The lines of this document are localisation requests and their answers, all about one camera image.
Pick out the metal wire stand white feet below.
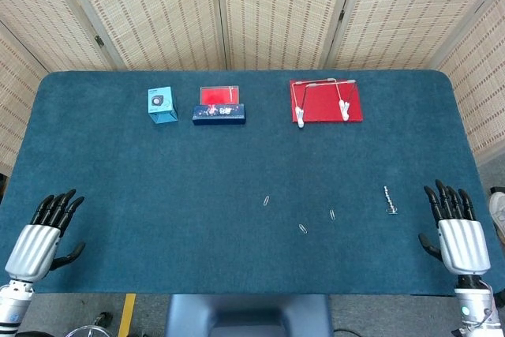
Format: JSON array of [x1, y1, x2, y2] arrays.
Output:
[[294, 77, 356, 129]]

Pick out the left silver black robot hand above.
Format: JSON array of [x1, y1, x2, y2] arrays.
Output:
[[4, 189, 87, 283]]

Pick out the red lined open box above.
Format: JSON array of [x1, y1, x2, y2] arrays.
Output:
[[199, 84, 241, 107]]

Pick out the right arm wire bundle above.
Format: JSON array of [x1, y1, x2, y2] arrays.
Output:
[[475, 279, 504, 332]]

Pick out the teal felt table cloth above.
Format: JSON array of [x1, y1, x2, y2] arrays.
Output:
[[0, 70, 490, 297]]

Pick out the red felt mat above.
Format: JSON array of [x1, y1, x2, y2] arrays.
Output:
[[290, 79, 365, 124]]

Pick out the woven bamboo folding screen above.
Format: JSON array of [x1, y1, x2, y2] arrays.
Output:
[[0, 0, 505, 176]]

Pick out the white shoe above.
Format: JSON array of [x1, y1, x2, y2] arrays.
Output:
[[488, 191, 505, 243]]

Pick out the light blue cardboard box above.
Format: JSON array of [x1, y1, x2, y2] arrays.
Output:
[[148, 85, 179, 124]]

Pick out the yellow floor tape strip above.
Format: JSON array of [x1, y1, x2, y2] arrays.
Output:
[[117, 293, 137, 337]]

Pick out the dark blue robot torso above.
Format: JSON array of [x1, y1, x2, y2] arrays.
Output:
[[164, 294, 333, 337]]

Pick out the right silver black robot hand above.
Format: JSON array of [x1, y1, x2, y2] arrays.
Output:
[[417, 178, 492, 277]]

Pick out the silver magnetic bead chain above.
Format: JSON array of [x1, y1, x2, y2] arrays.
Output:
[[382, 185, 395, 212]]

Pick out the dark blue printed box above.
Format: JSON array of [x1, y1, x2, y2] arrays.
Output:
[[192, 103, 246, 126]]

